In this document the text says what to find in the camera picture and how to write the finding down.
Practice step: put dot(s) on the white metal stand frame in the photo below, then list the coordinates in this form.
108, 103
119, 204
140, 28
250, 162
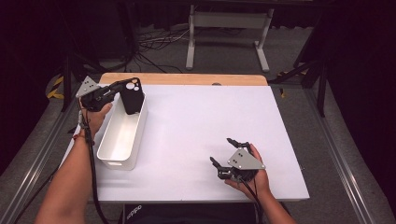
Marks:
229, 20

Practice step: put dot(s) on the person's right hand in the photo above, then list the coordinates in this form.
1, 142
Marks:
260, 183

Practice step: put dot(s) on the yellow black floor tape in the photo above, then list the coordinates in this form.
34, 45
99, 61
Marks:
55, 93

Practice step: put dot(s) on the person's left hand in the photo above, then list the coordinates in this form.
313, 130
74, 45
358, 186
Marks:
98, 119

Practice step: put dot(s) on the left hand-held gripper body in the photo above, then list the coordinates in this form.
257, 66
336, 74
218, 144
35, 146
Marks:
93, 95

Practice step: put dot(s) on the black tripod stand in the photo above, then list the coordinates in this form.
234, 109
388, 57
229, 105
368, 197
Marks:
66, 84

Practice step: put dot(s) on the black phone case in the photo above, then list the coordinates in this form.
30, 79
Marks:
132, 95

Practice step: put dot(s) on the black metal stand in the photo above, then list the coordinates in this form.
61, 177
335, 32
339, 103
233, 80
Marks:
322, 93

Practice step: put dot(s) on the person's black clothing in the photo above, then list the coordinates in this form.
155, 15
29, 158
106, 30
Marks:
190, 214

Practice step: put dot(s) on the aluminium floor rail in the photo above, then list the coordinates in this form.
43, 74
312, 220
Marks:
337, 155
45, 155

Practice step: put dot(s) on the white plastic storage bin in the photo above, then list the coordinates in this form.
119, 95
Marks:
121, 137

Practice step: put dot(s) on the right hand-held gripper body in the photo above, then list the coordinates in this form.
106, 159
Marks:
246, 161

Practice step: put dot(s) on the white table board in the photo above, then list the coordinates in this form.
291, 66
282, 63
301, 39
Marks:
202, 118

